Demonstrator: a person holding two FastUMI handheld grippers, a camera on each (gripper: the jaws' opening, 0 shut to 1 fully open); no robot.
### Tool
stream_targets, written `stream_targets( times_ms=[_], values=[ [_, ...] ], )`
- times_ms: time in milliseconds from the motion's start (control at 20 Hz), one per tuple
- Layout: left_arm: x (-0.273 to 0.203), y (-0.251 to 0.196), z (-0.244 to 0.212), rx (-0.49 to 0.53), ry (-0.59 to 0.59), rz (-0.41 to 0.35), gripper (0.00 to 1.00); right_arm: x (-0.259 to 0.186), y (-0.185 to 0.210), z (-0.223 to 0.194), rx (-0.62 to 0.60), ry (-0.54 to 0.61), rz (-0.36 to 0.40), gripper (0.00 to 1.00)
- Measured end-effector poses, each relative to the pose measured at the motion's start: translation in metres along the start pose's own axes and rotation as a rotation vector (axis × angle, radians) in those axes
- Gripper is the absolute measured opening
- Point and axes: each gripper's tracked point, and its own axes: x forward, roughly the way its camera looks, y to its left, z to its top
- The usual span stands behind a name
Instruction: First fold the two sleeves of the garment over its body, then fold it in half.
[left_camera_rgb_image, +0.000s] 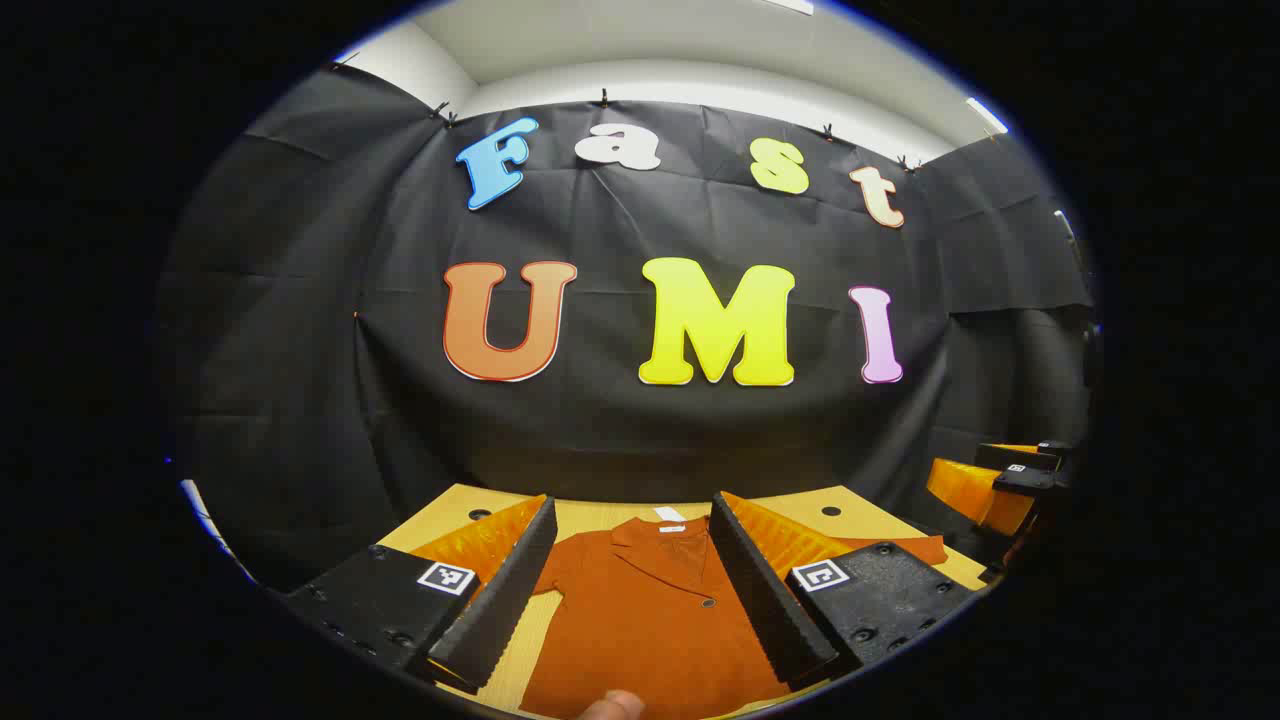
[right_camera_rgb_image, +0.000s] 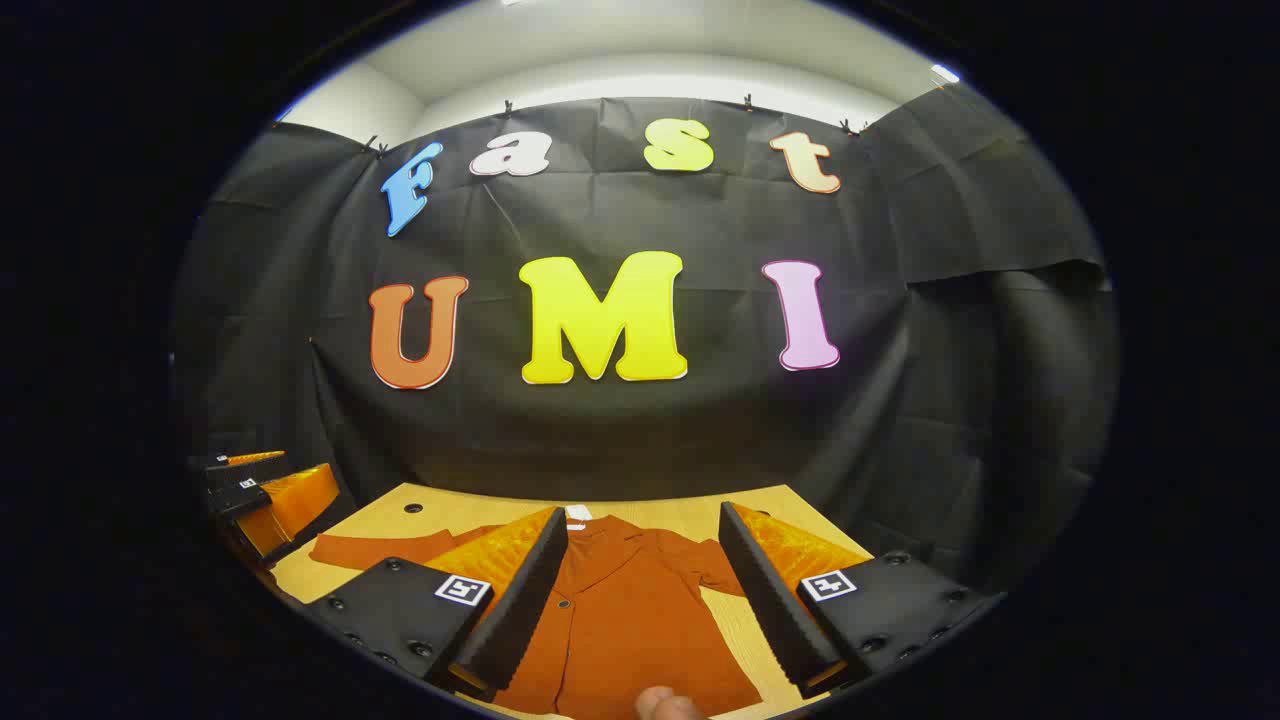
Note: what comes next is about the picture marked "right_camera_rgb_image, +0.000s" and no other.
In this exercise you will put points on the black backdrop cloth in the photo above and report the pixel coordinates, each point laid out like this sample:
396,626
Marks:
700,430

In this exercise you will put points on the rust orange button shirt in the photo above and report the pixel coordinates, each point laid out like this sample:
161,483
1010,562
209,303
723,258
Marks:
620,620

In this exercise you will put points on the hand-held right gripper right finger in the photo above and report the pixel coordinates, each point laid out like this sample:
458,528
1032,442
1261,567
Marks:
770,600

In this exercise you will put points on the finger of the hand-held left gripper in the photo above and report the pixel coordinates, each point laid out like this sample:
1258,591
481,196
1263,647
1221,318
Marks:
240,470
290,510

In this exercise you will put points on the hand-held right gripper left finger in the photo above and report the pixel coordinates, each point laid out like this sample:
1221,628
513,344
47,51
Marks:
520,600

